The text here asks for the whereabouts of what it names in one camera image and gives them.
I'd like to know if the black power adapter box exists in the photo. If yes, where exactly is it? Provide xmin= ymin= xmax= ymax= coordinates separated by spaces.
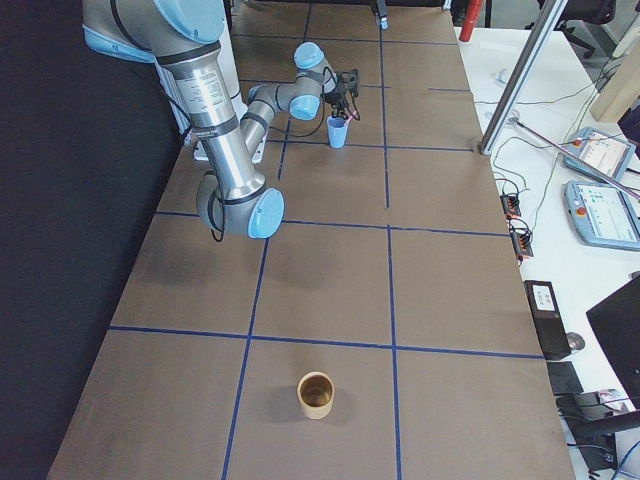
xmin=523 ymin=280 xmax=571 ymax=361

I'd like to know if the orange black connector block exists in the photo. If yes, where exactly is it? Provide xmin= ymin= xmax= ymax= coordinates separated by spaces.
xmin=500 ymin=193 xmax=534 ymax=263

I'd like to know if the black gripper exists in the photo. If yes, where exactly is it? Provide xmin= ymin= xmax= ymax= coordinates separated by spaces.
xmin=331 ymin=69 xmax=359 ymax=118

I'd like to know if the black monitor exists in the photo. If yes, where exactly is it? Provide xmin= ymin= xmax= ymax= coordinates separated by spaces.
xmin=587 ymin=277 xmax=640 ymax=408

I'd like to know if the aluminium frame post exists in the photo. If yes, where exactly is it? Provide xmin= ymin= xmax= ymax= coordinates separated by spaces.
xmin=478 ymin=0 xmax=568 ymax=156

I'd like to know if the teach pendant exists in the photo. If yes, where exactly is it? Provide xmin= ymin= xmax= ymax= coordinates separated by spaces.
xmin=563 ymin=127 xmax=636 ymax=181
xmin=563 ymin=181 xmax=639 ymax=251

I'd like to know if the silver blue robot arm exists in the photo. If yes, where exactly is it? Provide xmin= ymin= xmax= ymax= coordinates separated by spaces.
xmin=82 ymin=1 xmax=358 ymax=240

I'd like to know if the pink chopstick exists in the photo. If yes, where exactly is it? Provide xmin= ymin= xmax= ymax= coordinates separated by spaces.
xmin=343 ymin=114 xmax=360 ymax=126

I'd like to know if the light blue plastic cup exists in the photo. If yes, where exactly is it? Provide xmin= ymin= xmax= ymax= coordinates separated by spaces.
xmin=326 ymin=117 xmax=349 ymax=149

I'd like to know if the near teach pendant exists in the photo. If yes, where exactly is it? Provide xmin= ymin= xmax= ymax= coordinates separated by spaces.
xmin=563 ymin=181 xmax=639 ymax=251

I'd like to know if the grabber reach tool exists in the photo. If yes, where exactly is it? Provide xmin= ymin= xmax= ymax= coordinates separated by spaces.
xmin=507 ymin=115 xmax=640 ymax=197

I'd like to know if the brown wooden cup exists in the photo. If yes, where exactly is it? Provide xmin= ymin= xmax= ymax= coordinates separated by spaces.
xmin=296 ymin=371 xmax=335 ymax=420

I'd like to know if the far teach pendant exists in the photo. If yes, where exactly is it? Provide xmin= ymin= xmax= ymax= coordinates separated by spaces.
xmin=563 ymin=127 xmax=636 ymax=181

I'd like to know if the red bottle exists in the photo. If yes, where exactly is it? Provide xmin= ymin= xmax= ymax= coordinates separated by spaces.
xmin=458 ymin=0 xmax=484 ymax=43

